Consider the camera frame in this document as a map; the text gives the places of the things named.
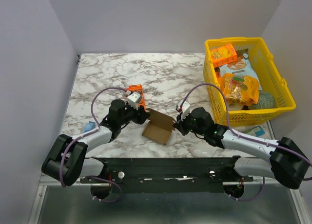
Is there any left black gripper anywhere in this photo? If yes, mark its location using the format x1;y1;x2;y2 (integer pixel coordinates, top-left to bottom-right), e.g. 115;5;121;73
118;102;151;127

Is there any brown cardboard box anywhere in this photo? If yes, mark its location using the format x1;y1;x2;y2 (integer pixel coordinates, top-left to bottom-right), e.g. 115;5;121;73
142;108;175;146

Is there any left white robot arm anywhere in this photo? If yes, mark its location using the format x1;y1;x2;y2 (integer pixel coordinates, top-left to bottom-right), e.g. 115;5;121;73
41;99;150;186

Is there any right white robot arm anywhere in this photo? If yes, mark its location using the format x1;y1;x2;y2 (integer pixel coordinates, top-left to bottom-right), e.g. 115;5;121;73
173;107;310;189

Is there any orange product box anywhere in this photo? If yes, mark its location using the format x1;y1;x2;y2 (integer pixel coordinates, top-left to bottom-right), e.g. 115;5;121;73
126;84;146;110

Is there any orange snack box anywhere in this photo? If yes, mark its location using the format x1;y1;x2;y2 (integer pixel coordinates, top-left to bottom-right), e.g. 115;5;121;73
210;43;237;67

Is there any blue flat packet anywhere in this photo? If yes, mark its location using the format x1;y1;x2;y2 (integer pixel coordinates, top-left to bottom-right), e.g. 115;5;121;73
82;121;97;133

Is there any orange candy bag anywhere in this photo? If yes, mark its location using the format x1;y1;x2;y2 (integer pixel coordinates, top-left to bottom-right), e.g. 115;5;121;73
218;74;260;106

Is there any small blue white packet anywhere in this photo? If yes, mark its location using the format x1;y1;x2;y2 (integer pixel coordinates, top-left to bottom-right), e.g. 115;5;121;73
243;125;265;137

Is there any light blue snack bag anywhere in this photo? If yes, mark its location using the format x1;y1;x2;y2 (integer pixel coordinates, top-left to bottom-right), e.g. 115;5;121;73
219;52;259;81

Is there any green mesh sponge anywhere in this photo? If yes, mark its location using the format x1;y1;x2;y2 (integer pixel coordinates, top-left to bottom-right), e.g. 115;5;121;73
248;90;277;110

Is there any yellow plastic basket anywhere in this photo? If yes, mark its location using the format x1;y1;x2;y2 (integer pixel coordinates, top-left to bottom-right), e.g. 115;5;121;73
203;37;296;126

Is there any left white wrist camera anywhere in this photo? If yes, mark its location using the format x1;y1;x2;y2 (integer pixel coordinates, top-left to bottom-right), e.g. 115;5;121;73
126;91;143;110

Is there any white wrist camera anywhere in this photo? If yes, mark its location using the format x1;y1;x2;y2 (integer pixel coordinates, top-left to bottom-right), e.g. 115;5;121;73
126;91;143;110
176;100;191;121

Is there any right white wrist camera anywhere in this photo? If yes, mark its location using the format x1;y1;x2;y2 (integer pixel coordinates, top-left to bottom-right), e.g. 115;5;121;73
176;100;191;121

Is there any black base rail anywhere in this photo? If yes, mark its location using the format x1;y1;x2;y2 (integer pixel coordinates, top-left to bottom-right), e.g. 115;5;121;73
80;155;254;194

